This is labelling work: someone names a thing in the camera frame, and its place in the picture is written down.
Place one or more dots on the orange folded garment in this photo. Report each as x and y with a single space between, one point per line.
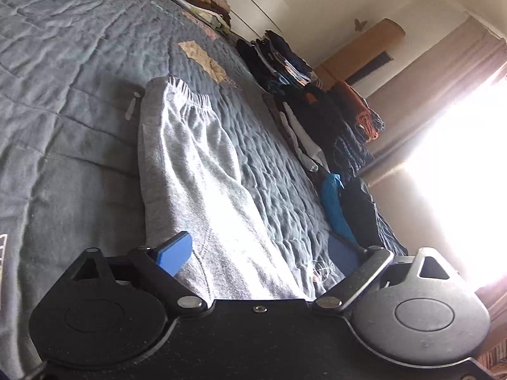
356 107

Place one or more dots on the beige curtain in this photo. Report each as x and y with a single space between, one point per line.
427 87

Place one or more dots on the grey quilted bedspread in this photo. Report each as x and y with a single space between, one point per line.
59 87

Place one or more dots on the stack of folded navy clothes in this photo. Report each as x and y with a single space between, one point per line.
277 63

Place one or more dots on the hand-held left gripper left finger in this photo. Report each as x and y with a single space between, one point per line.
174 251

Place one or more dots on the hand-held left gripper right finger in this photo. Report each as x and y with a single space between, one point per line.
344 257

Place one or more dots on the light grey pants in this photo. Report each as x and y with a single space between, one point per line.
190 158

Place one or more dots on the black folded garment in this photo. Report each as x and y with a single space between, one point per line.
360 209

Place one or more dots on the brown wooden panel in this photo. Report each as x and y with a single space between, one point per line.
364 51

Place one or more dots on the butterfly wall decal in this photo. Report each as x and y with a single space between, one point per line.
359 25

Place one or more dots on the teal folded garment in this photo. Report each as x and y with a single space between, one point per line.
332 206

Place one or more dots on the window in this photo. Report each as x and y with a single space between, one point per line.
467 190

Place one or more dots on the stack of folded black clothes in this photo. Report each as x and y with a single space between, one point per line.
328 130

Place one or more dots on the white headboard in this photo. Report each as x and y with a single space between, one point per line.
245 16

